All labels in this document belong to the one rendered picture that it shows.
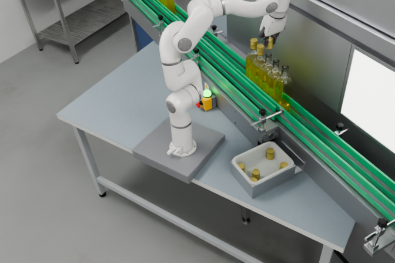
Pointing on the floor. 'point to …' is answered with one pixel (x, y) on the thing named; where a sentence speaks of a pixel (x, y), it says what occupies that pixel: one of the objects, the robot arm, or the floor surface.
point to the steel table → (76, 29)
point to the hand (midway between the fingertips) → (269, 40)
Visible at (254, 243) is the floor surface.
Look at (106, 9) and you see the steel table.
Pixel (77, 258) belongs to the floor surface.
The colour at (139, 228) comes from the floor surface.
